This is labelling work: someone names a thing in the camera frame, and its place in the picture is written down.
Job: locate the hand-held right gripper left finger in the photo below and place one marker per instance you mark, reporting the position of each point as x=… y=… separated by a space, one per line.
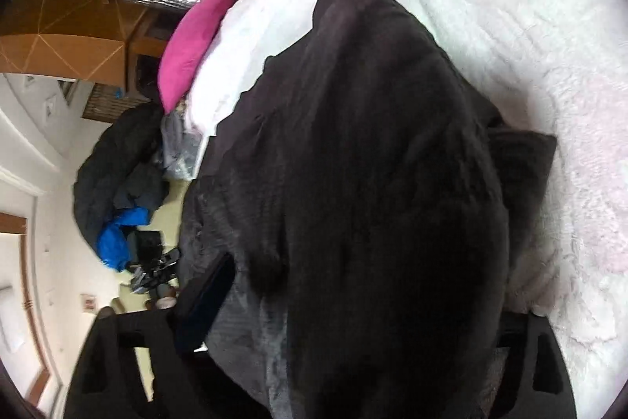
x=208 y=301

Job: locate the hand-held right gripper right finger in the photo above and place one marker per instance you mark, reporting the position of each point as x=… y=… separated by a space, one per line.
x=525 y=375

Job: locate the black puffer jacket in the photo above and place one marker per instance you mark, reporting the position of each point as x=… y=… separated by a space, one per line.
x=368 y=178

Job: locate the pile of dark clothes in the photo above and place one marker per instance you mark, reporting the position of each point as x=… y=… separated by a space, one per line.
x=113 y=163

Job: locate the black equipment on floor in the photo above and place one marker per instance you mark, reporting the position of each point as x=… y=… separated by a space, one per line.
x=152 y=257

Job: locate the blue bag on floor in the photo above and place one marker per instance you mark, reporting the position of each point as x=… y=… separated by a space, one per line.
x=117 y=237

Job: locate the clear plastic bag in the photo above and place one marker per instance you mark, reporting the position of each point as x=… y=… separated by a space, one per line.
x=179 y=149

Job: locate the wicker basket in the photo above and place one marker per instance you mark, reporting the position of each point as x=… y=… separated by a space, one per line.
x=105 y=102

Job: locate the pink pillow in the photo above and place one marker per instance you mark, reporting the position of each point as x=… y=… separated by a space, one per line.
x=194 y=46

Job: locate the brown wooden cabinet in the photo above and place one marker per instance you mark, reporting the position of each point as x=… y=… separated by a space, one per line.
x=59 y=41

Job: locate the white textured bed blanket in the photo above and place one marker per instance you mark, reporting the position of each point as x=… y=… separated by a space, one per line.
x=515 y=31

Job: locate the wall socket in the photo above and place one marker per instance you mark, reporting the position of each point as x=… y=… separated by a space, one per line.
x=90 y=302

